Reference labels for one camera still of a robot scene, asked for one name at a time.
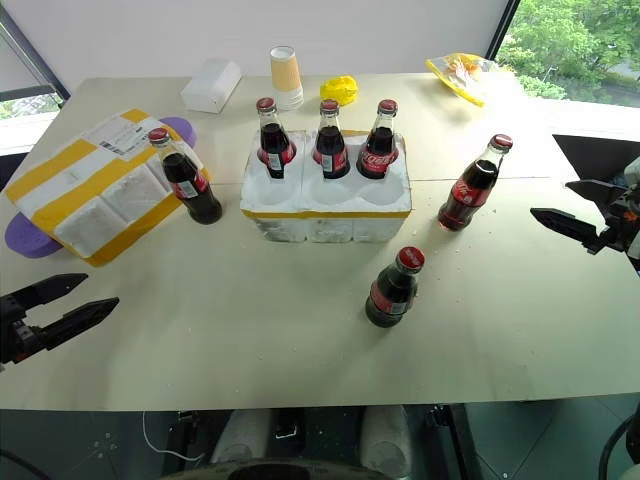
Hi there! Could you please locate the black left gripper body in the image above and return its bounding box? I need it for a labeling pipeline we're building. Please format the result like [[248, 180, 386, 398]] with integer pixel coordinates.
[[0, 294, 49, 366]]

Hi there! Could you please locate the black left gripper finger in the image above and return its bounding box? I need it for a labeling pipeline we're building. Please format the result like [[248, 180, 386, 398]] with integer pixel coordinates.
[[36, 297, 121, 352], [9, 272, 90, 314]]

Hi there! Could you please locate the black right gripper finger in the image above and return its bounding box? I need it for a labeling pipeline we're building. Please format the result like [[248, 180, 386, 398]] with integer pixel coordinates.
[[529, 207, 609, 256], [565, 179, 627, 207]]

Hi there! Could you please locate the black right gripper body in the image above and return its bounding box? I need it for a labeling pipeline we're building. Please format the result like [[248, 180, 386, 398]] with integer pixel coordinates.
[[601, 186, 640, 260]]

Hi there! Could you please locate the white foam lid yellow tape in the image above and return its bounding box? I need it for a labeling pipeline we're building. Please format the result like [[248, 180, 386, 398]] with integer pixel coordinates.
[[3, 108, 214, 270]]

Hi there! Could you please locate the glass cola bottle red cap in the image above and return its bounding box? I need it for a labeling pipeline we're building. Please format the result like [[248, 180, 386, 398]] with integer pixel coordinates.
[[312, 98, 351, 181], [436, 133, 515, 233], [355, 98, 401, 182], [147, 126, 224, 227], [364, 245, 427, 330], [254, 96, 298, 180]]

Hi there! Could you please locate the white foam bottle tray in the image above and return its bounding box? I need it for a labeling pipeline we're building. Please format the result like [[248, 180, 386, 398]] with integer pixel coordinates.
[[239, 128, 416, 245]]

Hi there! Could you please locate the small white cardboard box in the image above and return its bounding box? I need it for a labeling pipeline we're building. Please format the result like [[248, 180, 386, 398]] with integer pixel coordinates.
[[179, 57, 244, 114]]

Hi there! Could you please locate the dark angular panel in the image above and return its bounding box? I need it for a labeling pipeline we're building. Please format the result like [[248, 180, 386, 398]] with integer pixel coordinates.
[[551, 133, 640, 185]]

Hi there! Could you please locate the yellow clear snack bag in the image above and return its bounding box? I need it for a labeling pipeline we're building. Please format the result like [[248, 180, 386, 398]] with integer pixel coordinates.
[[425, 51, 502, 110]]

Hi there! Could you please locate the grey rounded shape under table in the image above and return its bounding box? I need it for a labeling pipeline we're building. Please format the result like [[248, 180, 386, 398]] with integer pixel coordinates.
[[358, 404, 415, 479], [210, 408, 272, 467]]

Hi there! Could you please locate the crumpled yellow plastic bag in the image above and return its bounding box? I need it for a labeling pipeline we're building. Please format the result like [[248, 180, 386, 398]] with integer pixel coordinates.
[[319, 74, 361, 108]]

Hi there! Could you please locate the stack of paper cups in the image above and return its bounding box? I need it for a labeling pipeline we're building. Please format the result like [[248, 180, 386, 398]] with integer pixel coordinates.
[[269, 45, 306, 112]]

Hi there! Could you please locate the thin white cable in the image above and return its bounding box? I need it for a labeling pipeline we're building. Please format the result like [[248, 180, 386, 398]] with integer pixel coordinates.
[[141, 409, 202, 462]]

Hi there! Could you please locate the black window frame bar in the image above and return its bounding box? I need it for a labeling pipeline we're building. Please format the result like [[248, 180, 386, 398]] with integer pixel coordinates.
[[0, 8, 72, 102], [483, 0, 522, 62]]

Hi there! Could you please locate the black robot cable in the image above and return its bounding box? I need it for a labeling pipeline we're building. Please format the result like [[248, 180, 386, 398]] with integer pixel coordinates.
[[596, 413, 640, 480]]

